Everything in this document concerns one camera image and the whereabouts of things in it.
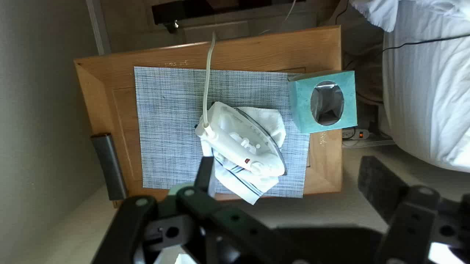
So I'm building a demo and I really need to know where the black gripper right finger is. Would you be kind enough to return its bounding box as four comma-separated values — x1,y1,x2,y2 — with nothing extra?
359,156,470,264

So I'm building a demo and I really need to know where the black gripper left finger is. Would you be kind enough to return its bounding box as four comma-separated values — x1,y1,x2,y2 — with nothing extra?
93,156,276,264

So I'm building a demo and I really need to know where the teal tissue box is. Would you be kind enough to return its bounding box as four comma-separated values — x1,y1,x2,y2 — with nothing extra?
287,69,360,137

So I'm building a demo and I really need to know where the white cloth with blue stripes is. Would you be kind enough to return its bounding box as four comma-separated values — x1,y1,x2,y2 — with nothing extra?
212,105,288,206

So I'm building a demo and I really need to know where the white power strip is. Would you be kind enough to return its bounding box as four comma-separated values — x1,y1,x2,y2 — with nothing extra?
342,127,373,144

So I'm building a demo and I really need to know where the white clothes iron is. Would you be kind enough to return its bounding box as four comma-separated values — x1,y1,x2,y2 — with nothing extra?
194,100,288,181

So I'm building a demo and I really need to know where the clear plastic bag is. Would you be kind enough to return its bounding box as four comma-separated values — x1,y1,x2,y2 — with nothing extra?
132,65,313,200

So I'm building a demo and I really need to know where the black rectangular bar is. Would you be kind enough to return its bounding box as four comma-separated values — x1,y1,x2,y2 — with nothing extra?
90,132,128,203

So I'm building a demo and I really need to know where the wooden nightstand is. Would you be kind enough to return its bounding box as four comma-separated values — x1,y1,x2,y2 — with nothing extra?
72,25,344,203

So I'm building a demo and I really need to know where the white iron cord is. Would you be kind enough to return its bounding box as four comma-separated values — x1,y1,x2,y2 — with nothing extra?
201,31,218,127

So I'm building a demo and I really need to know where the thin black cable on bedding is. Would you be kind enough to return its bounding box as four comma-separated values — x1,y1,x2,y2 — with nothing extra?
382,33,470,53

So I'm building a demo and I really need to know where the grey metal post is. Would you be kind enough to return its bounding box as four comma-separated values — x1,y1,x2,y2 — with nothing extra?
85,0,112,56

